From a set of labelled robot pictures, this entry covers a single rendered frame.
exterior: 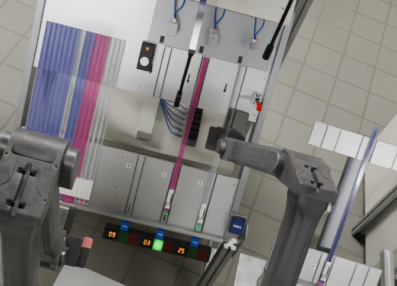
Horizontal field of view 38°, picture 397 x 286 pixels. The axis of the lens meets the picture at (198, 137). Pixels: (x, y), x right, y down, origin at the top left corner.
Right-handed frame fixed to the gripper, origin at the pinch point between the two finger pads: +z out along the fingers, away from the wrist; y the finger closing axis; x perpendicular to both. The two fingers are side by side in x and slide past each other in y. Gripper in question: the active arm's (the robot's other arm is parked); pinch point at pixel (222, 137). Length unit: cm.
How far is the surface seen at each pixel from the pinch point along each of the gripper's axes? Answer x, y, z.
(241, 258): 58, -30, 75
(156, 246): 38.5, 11.1, 6.4
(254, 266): 60, -37, 73
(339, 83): -29, -76, 152
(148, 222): 30.4, 15.2, 2.4
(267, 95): -14.9, -9.5, -1.9
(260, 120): -7.3, -9.5, -1.0
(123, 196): 24.6, 24.2, 4.0
